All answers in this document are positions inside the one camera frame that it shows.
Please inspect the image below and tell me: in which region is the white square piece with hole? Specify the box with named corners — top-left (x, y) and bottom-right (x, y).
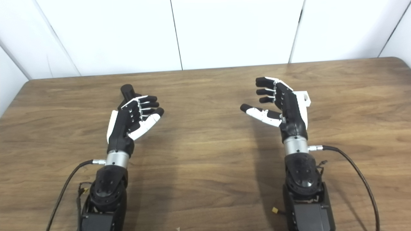
top-left (294, 91), bottom-right (311, 108)

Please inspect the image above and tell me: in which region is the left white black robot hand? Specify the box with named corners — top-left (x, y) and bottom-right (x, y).
top-left (107, 95), bottom-right (165, 158)

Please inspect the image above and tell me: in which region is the black peg with base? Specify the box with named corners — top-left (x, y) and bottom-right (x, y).
top-left (118, 84), bottom-right (142, 110)

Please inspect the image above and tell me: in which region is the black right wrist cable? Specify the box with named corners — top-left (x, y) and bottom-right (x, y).
top-left (308, 145), bottom-right (380, 231)

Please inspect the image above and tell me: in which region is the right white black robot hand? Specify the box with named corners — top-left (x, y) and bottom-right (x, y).
top-left (240, 77), bottom-right (309, 144)

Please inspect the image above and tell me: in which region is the thin black right arm wire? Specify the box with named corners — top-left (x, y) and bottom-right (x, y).
top-left (316, 160), bottom-right (328, 176)

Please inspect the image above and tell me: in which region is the thin left wire, yellow plug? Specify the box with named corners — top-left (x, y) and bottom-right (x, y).
top-left (76, 182), bottom-right (92, 209)

